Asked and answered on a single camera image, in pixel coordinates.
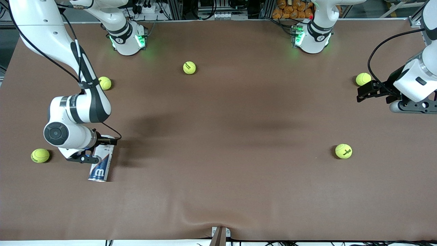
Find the brown table mat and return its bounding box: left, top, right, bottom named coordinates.
left=0, top=19, right=437, bottom=241

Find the white blue tennis ball can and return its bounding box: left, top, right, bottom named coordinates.
left=88, top=135, right=116, bottom=182

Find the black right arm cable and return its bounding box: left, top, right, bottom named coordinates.
left=9, top=0, right=122, bottom=140

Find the white power strip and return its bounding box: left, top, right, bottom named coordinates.
left=136, top=3, right=158, bottom=15

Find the metal mount bracket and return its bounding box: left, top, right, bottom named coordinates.
left=210, top=227, right=231, bottom=246

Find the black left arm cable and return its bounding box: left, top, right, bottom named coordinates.
left=367, top=27, right=428, bottom=85

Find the aluminium frame post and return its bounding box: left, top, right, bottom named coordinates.
left=408, top=0, right=437, bottom=28

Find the white terminal block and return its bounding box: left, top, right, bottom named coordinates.
left=197, top=12, right=248, bottom=20

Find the orange packets pile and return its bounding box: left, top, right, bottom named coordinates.
left=272, top=0, right=315, bottom=19

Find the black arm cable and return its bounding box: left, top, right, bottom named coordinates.
left=367, top=27, right=428, bottom=85
left=9, top=0, right=122, bottom=140

